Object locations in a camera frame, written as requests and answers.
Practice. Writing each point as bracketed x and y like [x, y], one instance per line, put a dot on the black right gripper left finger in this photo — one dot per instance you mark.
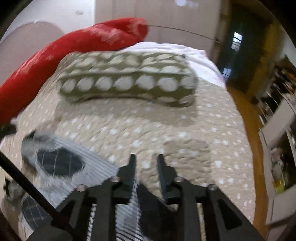
[88, 213]

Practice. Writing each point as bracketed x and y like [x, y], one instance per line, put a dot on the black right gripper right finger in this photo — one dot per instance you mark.
[199, 205]

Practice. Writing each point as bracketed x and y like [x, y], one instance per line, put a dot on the beige dotted quilted bedspread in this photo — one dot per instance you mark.
[204, 142]

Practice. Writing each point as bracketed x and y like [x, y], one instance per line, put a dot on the white open shelving unit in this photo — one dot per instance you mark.
[277, 114]

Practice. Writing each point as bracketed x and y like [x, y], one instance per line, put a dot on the olive hedgehog pattern bolster pillow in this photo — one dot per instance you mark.
[162, 77]

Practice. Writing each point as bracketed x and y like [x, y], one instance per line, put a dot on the white bed sheet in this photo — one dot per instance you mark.
[198, 60]

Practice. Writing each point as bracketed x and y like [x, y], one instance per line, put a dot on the yellow framed dark door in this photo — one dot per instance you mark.
[248, 47]

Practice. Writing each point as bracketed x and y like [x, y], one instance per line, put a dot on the pink arched headboard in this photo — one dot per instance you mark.
[23, 42]

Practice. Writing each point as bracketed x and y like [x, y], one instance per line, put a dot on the red floral blanket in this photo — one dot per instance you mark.
[22, 86]

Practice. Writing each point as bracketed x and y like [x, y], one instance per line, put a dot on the white glossy wardrobe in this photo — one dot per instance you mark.
[190, 23]

